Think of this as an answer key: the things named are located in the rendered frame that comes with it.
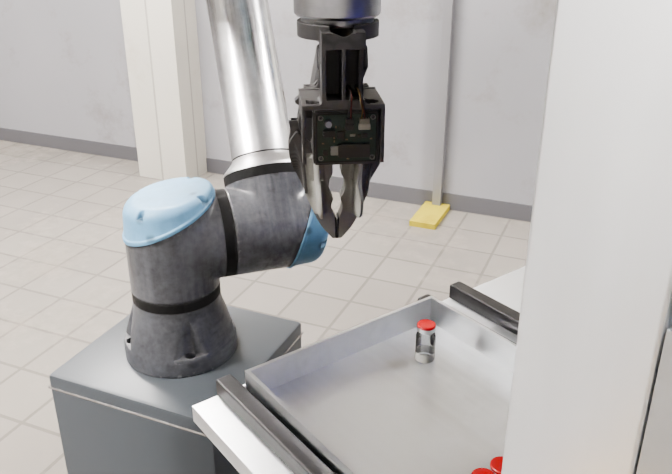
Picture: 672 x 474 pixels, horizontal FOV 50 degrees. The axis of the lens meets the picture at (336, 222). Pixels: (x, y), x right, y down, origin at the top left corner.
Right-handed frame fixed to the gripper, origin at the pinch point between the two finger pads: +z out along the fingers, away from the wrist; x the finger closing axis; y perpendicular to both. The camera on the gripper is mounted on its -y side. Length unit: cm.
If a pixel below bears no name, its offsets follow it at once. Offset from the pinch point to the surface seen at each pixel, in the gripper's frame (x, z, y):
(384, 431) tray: 3.7, 17.8, 10.5
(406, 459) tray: 5.2, 17.8, 14.5
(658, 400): 8.1, -12.0, 45.1
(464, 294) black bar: 17.5, 16.3, -12.5
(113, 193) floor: -87, 106, -286
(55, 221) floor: -107, 106, -253
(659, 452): 8.3, -9.8, 45.5
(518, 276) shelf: 27.1, 18.0, -19.8
